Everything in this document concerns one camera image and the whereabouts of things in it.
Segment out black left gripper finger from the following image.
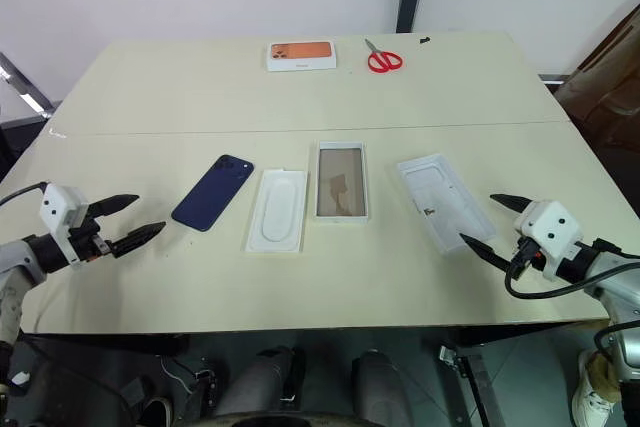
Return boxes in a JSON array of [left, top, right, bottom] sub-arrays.
[[110, 220, 167, 260], [92, 193, 141, 219]]

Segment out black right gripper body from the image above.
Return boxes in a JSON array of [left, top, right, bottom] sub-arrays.
[[510, 238, 544, 279]]

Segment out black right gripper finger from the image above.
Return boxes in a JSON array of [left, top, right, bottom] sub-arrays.
[[459, 233, 514, 271], [489, 193, 532, 219]]

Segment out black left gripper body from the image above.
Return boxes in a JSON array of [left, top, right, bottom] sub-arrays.
[[67, 201, 114, 264]]

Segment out dark blue smartphone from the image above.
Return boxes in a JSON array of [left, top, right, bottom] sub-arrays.
[[170, 153, 255, 233]]

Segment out white paper insert tray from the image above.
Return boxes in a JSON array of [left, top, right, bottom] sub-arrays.
[[244, 168, 308, 254]]

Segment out white phone box base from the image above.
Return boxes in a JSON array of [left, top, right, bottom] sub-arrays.
[[314, 140, 372, 223]]

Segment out white box with orange phone print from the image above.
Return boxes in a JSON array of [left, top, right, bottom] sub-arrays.
[[265, 39, 338, 73]]

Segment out white sneaker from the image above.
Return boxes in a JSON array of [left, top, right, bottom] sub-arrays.
[[571, 349, 622, 427]]

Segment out dark rounded robot leg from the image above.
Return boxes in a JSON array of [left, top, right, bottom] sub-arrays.
[[349, 348, 419, 427], [213, 345, 304, 419]]

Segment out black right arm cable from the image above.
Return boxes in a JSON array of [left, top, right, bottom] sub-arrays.
[[504, 239, 640, 301]]

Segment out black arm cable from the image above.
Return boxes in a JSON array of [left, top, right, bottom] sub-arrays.
[[504, 239, 640, 301], [0, 181, 50, 208]]

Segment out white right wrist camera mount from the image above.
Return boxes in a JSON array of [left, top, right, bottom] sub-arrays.
[[514, 200, 584, 282]]

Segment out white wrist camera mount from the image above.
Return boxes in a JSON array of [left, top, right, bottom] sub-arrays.
[[514, 200, 584, 282], [39, 184, 90, 269]]

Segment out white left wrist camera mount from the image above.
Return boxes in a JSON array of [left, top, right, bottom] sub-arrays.
[[39, 184, 90, 269]]

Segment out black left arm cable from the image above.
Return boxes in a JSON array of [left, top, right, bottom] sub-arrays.
[[0, 181, 50, 208]]

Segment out metal table leg bracket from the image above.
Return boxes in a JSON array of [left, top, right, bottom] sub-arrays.
[[438, 341, 499, 427]]

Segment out metal frame bars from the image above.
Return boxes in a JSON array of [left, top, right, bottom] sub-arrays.
[[0, 51, 57, 123]]

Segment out red handled scissors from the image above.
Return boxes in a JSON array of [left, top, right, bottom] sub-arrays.
[[364, 38, 404, 74]]

